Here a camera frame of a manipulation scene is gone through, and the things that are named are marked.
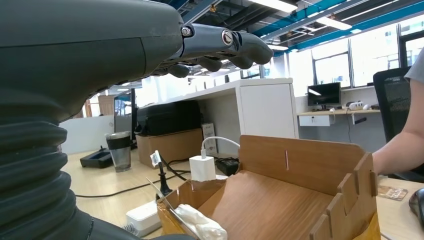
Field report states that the clear tumbler black band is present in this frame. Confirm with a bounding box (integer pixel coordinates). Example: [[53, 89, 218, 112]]
[[105, 131, 132, 173]]

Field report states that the white partition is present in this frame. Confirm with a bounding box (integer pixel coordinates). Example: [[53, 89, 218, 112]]
[[59, 115, 115, 156]]

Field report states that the black bag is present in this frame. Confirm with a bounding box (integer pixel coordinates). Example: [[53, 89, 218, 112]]
[[136, 100, 203, 137]]

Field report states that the wall desk with drawer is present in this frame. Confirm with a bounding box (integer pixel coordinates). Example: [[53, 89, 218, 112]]
[[297, 108, 381, 127]]

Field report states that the ceiling strip light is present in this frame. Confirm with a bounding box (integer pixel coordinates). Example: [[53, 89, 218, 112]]
[[248, 0, 298, 13], [316, 16, 353, 31]]

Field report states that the white cable tag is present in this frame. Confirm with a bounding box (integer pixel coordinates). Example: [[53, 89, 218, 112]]
[[149, 150, 162, 168]]

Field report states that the grey-backed monitor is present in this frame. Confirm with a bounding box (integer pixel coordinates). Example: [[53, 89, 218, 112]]
[[114, 88, 137, 147]]

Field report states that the window wall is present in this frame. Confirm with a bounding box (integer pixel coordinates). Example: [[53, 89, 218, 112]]
[[288, 14, 424, 97]]

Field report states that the black computer mouse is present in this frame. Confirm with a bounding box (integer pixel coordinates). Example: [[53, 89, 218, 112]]
[[408, 188, 424, 223]]

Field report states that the black power cable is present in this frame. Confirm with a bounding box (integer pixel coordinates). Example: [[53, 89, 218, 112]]
[[75, 158, 191, 199]]

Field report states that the black office chair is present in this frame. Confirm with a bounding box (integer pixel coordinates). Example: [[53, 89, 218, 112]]
[[373, 67, 424, 183]]

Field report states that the black power adapter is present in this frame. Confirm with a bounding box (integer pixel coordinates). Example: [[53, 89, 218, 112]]
[[215, 157, 240, 177]]

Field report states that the white charger cable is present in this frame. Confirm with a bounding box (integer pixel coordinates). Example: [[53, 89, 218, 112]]
[[200, 136, 241, 159]]

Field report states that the brown cardboard box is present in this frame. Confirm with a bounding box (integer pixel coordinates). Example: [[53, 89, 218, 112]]
[[135, 128, 205, 170]]

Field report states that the white USB charger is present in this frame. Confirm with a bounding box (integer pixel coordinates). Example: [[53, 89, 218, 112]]
[[189, 149, 217, 182]]

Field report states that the wooden door panel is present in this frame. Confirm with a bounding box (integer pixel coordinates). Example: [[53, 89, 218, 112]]
[[98, 95, 115, 117]]

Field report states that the open wooden box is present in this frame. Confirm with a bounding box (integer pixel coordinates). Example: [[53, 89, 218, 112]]
[[156, 134, 382, 240]]

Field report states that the printed paper label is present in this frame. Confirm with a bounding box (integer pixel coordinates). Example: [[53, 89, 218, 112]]
[[202, 123, 218, 156]]

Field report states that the person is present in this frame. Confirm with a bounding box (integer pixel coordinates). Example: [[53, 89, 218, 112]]
[[372, 46, 424, 176]]

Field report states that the black tray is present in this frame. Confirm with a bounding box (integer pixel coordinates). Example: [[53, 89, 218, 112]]
[[79, 148, 114, 169]]

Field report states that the white VR headset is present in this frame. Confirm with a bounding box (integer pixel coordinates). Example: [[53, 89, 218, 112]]
[[347, 100, 365, 112]]

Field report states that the black desktop monitor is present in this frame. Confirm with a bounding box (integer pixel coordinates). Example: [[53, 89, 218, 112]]
[[307, 82, 342, 112]]

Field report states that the black power plug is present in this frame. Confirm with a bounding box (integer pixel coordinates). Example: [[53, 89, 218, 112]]
[[155, 161, 174, 202]]

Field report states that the white wrapped wad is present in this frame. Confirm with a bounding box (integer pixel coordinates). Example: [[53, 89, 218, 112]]
[[173, 203, 228, 240]]

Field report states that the white power strip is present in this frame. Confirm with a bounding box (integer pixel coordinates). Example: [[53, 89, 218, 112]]
[[125, 199, 164, 238]]

